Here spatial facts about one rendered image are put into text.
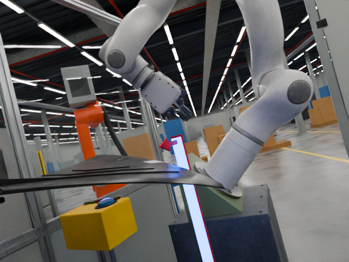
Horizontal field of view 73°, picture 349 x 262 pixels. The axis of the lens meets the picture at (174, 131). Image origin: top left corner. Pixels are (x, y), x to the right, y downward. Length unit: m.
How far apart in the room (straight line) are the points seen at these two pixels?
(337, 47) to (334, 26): 0.13
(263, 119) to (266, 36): 0.24
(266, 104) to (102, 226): 0.54
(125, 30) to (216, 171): 0.49
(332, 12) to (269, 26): 1.17
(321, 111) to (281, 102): 11.80
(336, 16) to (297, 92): 1.23
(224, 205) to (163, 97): 0.37
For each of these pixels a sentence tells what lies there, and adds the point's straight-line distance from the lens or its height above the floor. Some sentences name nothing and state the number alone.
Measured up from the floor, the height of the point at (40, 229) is 0.99.
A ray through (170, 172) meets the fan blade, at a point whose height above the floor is 1.15.
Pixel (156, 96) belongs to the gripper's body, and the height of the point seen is 1.32.
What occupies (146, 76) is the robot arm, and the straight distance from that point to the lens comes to 0.72.
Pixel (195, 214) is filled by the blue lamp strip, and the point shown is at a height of 1.04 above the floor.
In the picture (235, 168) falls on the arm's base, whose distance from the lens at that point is 0.79.
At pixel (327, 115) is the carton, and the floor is 0.43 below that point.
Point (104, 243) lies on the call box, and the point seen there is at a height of 1.00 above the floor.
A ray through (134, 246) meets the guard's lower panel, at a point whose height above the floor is 0.70.
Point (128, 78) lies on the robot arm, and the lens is 0.73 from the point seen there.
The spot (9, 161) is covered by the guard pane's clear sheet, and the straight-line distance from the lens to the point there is 1.04.
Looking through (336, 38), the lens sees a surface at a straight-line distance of 1.88.
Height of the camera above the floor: 1.19
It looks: 2 degrees up
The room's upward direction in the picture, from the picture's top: 15 degrees counter-clockwise
